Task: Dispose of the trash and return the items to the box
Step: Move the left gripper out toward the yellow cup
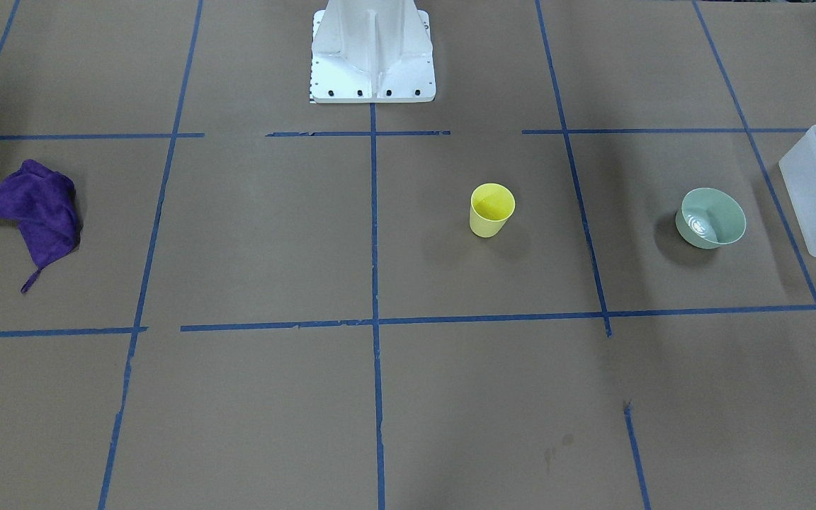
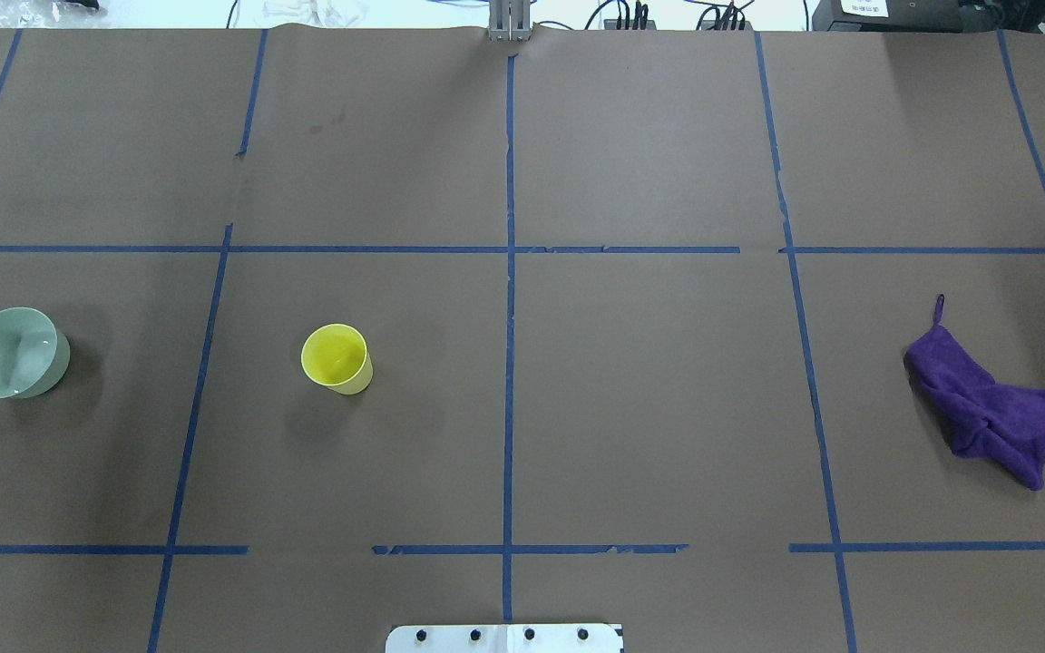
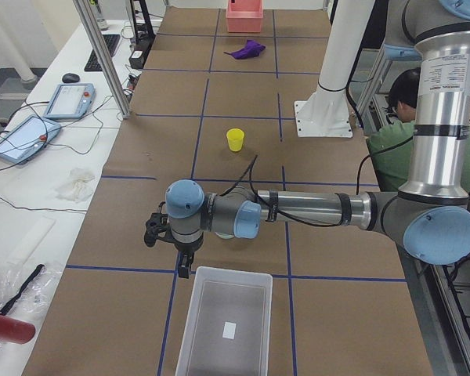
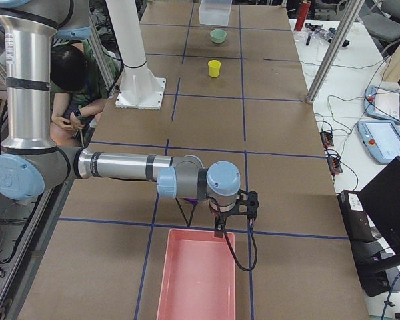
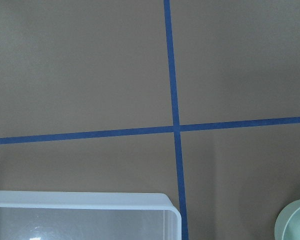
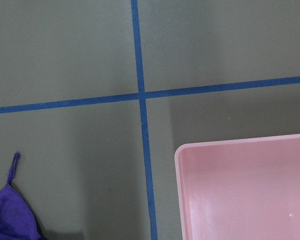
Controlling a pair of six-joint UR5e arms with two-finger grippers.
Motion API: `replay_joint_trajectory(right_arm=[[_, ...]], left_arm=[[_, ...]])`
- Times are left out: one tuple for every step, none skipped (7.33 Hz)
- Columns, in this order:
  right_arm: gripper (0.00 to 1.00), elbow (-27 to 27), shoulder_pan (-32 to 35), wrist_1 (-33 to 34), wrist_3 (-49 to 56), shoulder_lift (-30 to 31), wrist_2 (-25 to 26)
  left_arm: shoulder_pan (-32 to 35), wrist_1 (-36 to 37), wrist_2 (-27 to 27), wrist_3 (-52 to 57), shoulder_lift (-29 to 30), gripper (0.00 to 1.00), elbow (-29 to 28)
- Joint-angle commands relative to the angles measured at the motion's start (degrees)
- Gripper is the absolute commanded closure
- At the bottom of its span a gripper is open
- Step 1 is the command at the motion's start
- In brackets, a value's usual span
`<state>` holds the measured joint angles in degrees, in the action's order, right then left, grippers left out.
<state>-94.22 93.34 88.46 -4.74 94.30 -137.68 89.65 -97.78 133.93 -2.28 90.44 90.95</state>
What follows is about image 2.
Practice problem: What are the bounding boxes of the yellow plastic cup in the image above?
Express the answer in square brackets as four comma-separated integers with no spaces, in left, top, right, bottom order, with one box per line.
[301,324,373,395]

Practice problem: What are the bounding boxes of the purple microfiber cloth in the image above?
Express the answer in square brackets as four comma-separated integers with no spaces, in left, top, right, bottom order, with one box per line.
[904,294,1045,492]

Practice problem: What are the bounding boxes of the black electronics box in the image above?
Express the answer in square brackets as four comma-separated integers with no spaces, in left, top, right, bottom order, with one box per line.
[810,1,963,34]

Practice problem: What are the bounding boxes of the green ceramic bowl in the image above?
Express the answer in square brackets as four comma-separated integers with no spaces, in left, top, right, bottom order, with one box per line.
[0,307,71,400]

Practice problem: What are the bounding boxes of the aluminium frame post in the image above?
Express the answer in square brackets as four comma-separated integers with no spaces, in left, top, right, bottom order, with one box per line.
[486,0,533,42]

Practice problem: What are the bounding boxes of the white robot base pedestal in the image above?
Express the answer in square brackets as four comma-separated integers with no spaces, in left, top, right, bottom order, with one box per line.
[385,623,625,652]

